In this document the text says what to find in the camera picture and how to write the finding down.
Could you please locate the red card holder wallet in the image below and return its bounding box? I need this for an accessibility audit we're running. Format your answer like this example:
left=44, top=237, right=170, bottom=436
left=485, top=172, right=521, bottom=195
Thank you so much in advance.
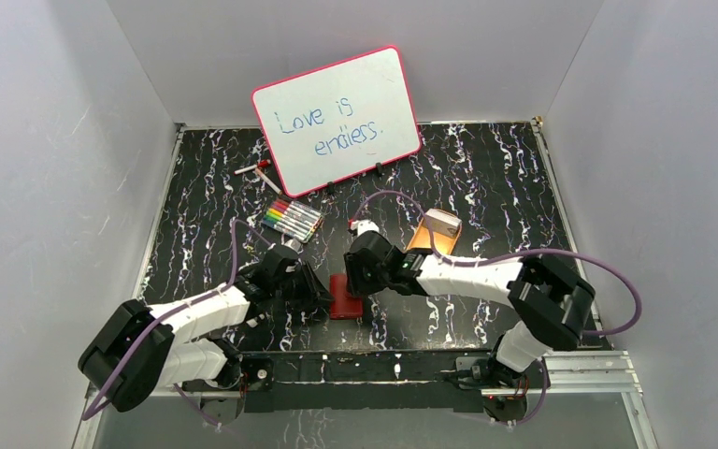
left=329, top=273, right=364, bottom=320

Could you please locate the stack of silver cards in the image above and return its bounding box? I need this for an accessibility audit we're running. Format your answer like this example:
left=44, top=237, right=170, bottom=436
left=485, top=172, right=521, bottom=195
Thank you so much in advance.
left=424, top=208, right=462, bottom=238

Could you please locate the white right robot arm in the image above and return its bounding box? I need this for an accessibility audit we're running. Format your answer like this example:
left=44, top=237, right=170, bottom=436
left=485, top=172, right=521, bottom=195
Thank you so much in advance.
left=343, top=230, right=596, bottom=387

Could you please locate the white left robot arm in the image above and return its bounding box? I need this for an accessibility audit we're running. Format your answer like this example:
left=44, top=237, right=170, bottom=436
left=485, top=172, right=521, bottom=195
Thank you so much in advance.
left=78, top=244, right=334, bottom=412

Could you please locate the orange card tray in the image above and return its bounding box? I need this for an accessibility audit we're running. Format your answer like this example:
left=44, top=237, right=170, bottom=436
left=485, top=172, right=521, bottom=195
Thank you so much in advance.
left=406, top=217, right=461, bottom=255

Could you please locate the pack of coloured markers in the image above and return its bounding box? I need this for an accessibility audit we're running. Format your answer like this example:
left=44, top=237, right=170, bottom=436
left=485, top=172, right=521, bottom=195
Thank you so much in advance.
left=262, top=198, right=323, bottom=243

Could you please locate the white marker pen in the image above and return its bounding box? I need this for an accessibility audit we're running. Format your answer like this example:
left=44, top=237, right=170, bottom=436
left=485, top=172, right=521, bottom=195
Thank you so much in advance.
left=254, top=168, right=281, bottom=196

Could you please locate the red capped white marker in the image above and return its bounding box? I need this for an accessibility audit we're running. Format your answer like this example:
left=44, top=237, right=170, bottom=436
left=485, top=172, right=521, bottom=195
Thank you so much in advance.
left=234, top=159, right=271, bottom=176

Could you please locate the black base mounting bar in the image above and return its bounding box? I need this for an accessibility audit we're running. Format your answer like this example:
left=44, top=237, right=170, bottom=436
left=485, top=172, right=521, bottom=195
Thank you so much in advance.
left=181, top=350, right=551, bottom=422

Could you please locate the pink framed whiteboard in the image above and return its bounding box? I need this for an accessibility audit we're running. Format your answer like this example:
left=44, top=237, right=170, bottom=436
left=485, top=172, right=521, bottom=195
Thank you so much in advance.
left=251, top=46, right=422, bottom=198

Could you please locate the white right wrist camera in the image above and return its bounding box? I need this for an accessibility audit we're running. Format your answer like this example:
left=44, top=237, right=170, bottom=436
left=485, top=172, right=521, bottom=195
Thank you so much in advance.
left=349, top=219, right=380, bottom=237

